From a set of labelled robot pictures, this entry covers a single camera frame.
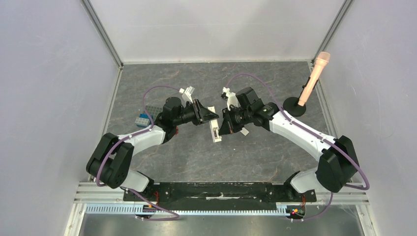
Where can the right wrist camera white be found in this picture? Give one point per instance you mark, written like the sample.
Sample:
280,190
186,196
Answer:
230,97

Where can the black microphone stand base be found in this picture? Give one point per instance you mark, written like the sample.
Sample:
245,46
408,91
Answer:
293,108

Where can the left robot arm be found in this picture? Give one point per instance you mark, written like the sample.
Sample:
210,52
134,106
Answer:
111,159

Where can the grey lego baseplate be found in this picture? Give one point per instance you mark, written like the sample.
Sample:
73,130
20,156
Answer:
153,110

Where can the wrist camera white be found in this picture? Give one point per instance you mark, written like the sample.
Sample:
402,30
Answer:
186,94
230,97

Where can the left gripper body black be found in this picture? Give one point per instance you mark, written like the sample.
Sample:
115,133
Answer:
196,113

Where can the light grey lego brick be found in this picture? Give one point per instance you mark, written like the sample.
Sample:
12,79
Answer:
142,122

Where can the blue lego brick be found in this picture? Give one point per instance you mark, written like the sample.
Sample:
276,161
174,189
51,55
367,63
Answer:
145,117

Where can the white remote control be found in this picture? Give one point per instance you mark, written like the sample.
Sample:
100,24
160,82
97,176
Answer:
214,124

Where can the pink toy microphone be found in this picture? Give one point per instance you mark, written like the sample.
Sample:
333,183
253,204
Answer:
320,63

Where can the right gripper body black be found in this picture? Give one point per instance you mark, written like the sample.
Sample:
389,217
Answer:
230,120

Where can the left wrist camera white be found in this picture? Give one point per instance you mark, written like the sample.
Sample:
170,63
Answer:
186,94

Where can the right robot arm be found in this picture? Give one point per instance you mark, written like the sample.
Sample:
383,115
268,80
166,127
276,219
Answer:
336,157

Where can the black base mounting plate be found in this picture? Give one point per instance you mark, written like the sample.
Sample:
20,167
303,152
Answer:
224,195

